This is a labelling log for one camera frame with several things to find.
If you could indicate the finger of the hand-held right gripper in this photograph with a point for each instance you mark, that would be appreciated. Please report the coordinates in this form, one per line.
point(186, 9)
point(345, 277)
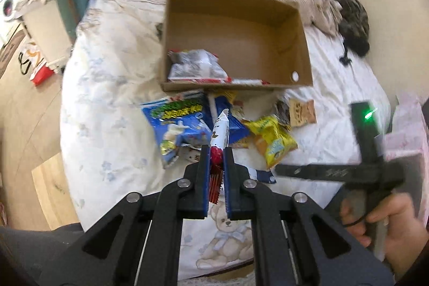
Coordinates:
point(318, 172)

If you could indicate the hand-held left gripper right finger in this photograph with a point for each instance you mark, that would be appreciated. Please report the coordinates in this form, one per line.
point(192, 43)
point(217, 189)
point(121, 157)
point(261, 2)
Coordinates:
point(229, 178)

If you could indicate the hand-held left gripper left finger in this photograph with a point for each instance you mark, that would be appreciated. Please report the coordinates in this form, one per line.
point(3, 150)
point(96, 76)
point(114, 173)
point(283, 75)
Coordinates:
point(206, 178)

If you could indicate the red white snack bar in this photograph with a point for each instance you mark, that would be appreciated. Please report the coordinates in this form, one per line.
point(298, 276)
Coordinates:
point(219, 135)

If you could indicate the large blue snack bag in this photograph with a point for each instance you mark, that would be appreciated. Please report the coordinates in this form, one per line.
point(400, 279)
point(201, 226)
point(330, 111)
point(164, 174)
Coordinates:
point(177, 118)

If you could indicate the brown cardboard box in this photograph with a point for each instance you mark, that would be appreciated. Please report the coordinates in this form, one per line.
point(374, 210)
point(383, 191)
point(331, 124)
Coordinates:
point(234, 31)

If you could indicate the person's right hand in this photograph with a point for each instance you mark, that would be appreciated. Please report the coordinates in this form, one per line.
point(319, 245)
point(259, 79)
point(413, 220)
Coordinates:
point(398, 229)

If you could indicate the dark blue white snack packet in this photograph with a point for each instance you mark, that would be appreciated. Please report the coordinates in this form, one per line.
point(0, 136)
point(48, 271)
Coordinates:
point(264, 176)

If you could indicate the pink print cloth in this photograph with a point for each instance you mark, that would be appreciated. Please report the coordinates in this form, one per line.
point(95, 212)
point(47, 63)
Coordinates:
point(407, 128)

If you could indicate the blue packet with white seam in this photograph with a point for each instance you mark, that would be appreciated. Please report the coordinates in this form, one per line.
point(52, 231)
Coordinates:
point(236, 130)

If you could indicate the small tan snack packet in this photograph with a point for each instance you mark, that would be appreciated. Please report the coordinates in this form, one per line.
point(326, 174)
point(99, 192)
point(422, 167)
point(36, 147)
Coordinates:
point(303, 113)

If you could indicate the silver snack packet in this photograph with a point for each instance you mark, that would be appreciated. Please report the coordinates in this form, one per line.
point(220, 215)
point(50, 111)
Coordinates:
point(197, 66)

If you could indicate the dark camouflage garment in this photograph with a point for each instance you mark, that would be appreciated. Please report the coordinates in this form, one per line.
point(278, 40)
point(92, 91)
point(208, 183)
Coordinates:
point(353, 18)

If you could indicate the white bear print bedsheet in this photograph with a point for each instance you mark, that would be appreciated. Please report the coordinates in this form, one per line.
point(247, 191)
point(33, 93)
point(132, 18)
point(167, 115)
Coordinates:
point(110, 71)

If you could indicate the light wooden board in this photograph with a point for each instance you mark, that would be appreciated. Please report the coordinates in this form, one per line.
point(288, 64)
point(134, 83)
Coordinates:
point(50, 188)

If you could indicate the person's grey trouser leg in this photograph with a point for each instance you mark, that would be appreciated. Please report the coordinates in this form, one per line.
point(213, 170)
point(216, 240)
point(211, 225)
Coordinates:
point(33, 256)

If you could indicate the red white shopping bag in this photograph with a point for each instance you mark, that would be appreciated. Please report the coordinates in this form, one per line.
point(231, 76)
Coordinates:
point(40, 75)

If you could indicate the white cabinet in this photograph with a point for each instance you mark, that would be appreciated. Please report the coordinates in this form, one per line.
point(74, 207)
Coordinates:
point(43, 31)

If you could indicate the patterned floor rug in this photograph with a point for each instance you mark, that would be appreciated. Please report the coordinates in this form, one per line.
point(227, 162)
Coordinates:
point(10, 51)

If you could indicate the white washing machine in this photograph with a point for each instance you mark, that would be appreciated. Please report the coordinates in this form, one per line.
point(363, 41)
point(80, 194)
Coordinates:
point(6, 4)

